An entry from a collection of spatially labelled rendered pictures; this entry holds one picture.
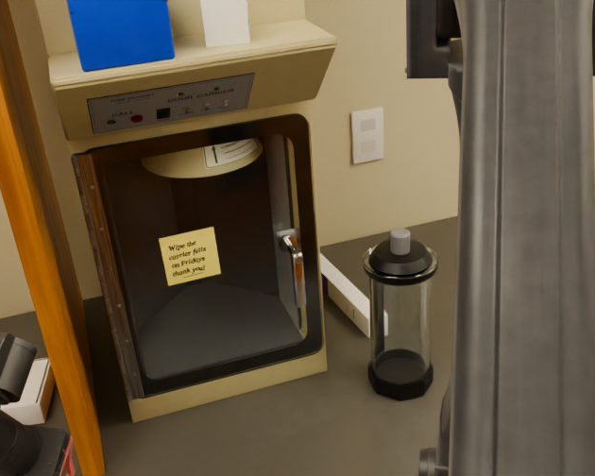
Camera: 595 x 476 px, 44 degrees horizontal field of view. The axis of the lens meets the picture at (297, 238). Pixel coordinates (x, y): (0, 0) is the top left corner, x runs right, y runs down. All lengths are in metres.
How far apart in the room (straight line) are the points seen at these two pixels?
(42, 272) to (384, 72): 0.86
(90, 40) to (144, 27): 0.06
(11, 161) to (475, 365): 0.69
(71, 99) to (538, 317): 0.66
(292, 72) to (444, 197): 0.87
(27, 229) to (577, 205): 0.72
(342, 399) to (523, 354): 0.93
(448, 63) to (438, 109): 1.19
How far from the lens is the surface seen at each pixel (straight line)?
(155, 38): 0.82
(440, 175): 1.67
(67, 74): 0.83
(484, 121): 0.28
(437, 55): 0.42
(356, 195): 1.59
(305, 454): 1.09
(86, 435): 1.07
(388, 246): 1.08
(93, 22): 0.81
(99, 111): 0.87
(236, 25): 0.86
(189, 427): 1.16
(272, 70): 0.88
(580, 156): 0.27
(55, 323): 0.96
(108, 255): 1.01
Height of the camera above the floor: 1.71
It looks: 29 degrees down
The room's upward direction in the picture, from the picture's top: 4 degrees counter-clockwise
